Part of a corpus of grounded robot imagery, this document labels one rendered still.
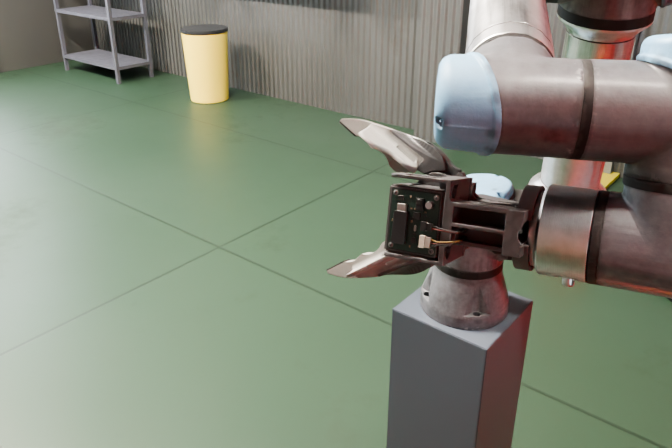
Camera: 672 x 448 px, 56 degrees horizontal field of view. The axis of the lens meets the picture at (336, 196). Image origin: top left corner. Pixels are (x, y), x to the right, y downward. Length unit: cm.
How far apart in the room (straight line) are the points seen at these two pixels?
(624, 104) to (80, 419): 192
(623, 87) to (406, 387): 82
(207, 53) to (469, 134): 469
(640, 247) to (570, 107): 11
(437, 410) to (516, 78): 80
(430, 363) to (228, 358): 125
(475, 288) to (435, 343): 12
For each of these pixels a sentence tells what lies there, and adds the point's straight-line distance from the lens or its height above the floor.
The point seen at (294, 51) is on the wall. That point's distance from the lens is 510.
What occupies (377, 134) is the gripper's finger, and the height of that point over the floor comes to 121.
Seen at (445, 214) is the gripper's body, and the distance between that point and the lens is 51.
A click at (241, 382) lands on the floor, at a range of 217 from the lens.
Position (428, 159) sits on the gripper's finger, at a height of 119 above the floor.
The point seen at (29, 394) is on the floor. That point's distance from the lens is 232.
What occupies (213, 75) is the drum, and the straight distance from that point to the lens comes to 518.
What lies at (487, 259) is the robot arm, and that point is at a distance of 104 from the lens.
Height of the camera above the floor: 140
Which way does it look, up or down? 24 degrees down
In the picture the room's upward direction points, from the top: straight up
